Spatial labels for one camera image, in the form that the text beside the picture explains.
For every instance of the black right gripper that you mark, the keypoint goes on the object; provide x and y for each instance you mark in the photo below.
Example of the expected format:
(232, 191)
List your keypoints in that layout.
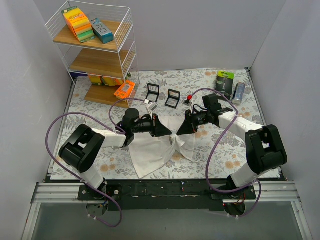
(190, 122)

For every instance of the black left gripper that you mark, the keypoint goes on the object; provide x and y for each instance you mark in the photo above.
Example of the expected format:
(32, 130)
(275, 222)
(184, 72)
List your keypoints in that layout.
(154, 125)

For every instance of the white garment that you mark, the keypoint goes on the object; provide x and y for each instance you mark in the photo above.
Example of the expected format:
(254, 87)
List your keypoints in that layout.
(149, 154)

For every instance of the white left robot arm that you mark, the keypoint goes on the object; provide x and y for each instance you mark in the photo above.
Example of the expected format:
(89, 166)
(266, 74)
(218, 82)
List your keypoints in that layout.
(81, 149)

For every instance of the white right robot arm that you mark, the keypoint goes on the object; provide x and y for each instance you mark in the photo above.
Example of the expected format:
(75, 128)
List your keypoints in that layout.
(265, 150)

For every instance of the right black display box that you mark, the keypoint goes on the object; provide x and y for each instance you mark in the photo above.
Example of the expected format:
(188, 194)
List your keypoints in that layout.
(173, 98)

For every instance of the black display box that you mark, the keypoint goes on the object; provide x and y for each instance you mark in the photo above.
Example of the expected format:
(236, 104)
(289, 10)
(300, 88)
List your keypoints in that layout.
(173, 98)
(153, 92)

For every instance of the floral table mat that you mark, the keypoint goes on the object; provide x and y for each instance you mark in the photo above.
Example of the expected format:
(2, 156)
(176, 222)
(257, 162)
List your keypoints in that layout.
(216, 154)

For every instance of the left black display box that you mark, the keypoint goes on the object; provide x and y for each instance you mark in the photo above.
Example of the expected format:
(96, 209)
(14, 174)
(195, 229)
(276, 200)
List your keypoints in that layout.
(153, 92)

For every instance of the orange small package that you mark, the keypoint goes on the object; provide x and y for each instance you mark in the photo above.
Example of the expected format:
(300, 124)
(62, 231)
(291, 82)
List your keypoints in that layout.
(125, 90)

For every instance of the green black razor package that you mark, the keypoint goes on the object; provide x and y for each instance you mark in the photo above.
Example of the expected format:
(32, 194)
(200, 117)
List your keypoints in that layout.
(224, 83)

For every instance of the blue silver can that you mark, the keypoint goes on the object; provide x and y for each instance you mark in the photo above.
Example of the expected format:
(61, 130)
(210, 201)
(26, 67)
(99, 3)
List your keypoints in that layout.
(238, 93)

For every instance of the yellow sponge pack lower shelf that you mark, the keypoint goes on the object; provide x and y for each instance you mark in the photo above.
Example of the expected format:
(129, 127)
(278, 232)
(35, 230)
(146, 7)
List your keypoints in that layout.
(105, 81)

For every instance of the teal grey carton box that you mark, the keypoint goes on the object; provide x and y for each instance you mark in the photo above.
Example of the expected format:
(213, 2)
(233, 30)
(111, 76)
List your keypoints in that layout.
(101, 31)

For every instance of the orange sponge pack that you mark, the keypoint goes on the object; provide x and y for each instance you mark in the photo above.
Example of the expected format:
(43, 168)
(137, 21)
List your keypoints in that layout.
(79, 24)

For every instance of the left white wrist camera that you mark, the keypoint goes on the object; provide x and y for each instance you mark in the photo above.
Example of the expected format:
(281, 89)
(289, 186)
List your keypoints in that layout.
(150, 106)

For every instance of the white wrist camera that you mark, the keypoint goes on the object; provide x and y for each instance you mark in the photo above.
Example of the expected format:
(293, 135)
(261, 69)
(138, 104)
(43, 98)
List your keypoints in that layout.
(188, 101)
(150, 106)

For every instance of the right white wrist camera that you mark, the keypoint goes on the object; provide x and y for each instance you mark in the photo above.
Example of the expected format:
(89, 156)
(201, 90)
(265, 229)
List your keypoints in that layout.
(188, 101)

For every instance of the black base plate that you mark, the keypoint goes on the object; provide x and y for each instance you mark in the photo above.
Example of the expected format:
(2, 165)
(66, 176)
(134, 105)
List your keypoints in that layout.
(172, 194)

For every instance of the white wire wooden shelf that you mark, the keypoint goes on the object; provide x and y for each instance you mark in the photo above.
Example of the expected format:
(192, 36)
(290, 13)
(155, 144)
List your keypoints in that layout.
(116, 59)

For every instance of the aluminium frame rail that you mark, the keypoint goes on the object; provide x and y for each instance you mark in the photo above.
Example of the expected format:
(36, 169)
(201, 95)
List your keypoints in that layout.
(70, 211)

